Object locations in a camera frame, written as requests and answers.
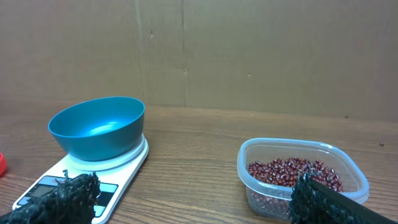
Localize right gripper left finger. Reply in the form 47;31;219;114
1;170;101;224

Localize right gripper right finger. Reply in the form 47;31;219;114
288;173;395;224

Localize red plastic measuring scoop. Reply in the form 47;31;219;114
0;153;7;176

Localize white digital kitchen scale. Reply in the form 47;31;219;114
12;135;149;224

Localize teal plastic bowl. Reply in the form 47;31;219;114
48;96;146;161

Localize red adzuki beans in container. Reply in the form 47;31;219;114
246;157;343;192

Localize clear plastic food container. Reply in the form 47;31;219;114
237;138;369;220

